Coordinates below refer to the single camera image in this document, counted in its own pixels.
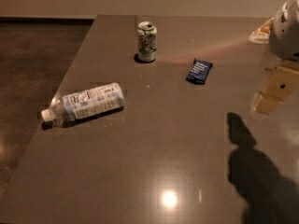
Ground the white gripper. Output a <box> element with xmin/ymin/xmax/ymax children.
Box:
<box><xmin>249</xmin><ymin>0</ymin><xmax>299</xmax><ymax>119</ymax></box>

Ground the blue label plastic bottle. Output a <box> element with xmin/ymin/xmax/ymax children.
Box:
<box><xmin>41</xmin><ymin>83</ymin><xmax>124</xmax><ymax>127</ymax></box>

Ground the dark blue snack packet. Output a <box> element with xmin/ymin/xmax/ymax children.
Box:
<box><xmin>186</xmin><ymin>59</ymin><xmax>213</xmax><ymax>85</ymax></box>

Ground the white green soda can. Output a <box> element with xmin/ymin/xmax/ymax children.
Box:
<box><xmin>137</xmin><ymin>21</ymin><xmax>157</xmax><ymax>63</ymax></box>

